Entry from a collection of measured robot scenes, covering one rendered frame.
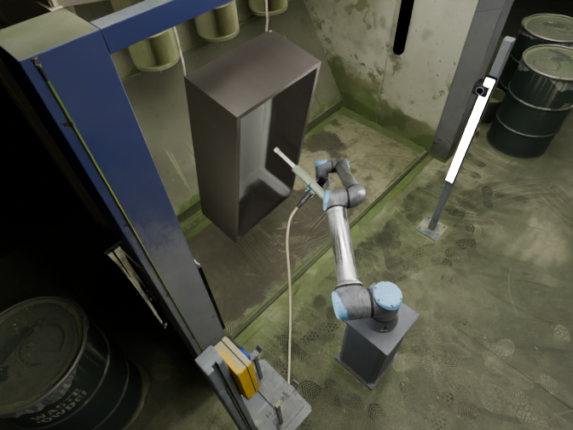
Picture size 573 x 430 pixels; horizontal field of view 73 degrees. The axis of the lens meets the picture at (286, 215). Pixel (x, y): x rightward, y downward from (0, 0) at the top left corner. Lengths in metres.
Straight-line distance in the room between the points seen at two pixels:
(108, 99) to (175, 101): 2.39
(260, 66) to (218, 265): 1.70
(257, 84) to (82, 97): 1.05
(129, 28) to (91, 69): 0.13
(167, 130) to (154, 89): 0.33
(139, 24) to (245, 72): 1.00
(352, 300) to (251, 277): 1.24
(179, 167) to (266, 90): 1.66
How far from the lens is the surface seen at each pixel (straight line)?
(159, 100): 3.40
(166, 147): 3.37
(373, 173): 3.79
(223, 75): 1.97
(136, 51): 2.99
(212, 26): 3.21
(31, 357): 2.31
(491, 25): 3.43
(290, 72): 2.02
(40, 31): 1.08
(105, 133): 1.10
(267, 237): 3.26
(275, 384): 1.94
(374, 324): 2.18
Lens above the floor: 2.66
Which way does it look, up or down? 50 degrees down
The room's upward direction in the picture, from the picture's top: 4 degrees counter-clockwise
